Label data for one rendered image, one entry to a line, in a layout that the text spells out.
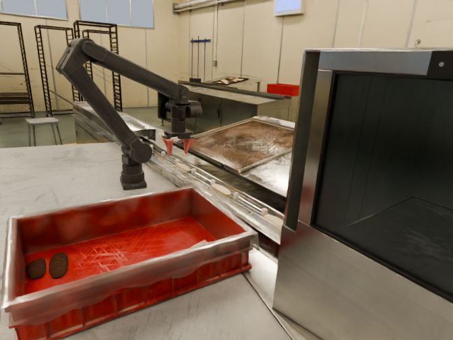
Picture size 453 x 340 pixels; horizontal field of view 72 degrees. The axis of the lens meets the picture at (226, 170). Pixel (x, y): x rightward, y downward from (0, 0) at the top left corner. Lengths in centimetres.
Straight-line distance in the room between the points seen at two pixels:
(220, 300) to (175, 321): 10
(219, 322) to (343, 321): 22
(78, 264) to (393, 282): 64
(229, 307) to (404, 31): 446
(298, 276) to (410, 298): 19
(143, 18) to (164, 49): 88
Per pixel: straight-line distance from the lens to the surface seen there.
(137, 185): 120
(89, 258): 84
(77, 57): 107
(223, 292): 71
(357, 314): 54
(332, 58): 47
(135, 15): 875
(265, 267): 79
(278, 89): 490
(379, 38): 497
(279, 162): 125
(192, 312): 66
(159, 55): 894
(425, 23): 475
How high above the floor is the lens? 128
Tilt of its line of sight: 19 degrees down
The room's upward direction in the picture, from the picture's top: 3 degrees clockwise
